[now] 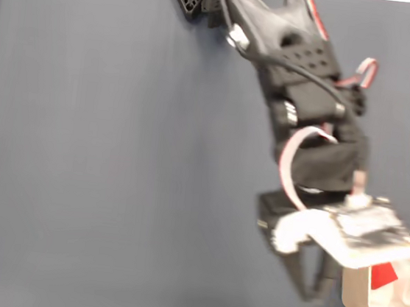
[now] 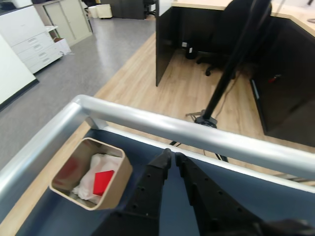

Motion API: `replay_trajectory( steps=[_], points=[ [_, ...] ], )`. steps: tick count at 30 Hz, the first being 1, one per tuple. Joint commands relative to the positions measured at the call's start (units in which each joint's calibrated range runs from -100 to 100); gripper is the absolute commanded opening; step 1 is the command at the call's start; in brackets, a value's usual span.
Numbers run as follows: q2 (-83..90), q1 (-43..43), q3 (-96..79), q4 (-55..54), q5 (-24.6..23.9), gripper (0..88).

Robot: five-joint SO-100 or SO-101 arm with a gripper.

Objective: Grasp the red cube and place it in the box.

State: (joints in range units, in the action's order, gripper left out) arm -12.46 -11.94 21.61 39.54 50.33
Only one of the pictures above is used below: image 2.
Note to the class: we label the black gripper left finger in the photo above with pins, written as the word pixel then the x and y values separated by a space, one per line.
pixel 147 191

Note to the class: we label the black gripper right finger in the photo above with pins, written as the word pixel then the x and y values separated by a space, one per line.
pixel 214 209

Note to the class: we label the red cube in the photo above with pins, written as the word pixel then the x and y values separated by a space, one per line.
pixel 103 183

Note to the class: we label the beige rounded box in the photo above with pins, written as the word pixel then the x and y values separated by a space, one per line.
pixel 118 186

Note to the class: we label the white open cardboard box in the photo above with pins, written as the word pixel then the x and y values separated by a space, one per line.
pixel 62 46

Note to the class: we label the white storage box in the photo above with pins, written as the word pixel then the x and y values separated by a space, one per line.
pixel 105 11
pixel 93 11

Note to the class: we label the dark blue-grey table mat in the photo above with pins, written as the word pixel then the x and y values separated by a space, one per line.
pixel 258 194

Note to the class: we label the white crumpled paper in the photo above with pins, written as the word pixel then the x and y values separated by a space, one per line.
pixel 91 169

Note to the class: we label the black tripod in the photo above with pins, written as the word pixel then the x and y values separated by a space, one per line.
pixel 217 98

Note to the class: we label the dark low cabinet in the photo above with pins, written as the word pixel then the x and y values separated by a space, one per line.
pixel 290 118

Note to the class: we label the small red object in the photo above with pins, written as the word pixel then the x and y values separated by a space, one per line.
pixel 274 79

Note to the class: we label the black desk with wood top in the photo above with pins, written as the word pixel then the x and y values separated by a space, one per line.
pixel 165 49

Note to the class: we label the black waste bin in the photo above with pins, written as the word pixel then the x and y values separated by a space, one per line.
pixel 190 52

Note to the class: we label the white drawer cabinet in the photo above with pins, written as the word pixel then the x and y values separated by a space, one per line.
pixel 29 44

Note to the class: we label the beige metal cabinet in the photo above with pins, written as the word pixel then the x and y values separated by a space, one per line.
pixel 69 19

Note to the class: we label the silver metal rail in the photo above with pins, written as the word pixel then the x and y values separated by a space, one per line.
pixel 172 127

